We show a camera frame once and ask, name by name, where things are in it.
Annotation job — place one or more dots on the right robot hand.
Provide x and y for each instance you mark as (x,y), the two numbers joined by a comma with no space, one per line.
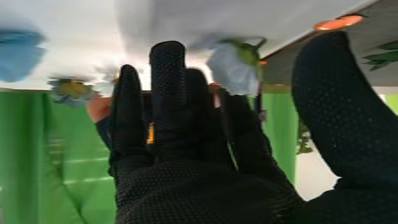
(195,186)

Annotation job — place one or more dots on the person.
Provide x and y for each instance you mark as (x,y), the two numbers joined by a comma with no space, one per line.
(98,106)

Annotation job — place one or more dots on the blue and yellow flower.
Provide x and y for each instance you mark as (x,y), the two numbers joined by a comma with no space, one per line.
(71,91)

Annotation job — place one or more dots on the white flower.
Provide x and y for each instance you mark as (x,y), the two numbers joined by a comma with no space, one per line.
(236,68)

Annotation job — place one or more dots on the white sheet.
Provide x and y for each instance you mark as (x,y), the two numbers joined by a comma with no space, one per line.
(117,33)

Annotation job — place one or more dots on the green sprig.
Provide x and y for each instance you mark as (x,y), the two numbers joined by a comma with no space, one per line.
(384,56)

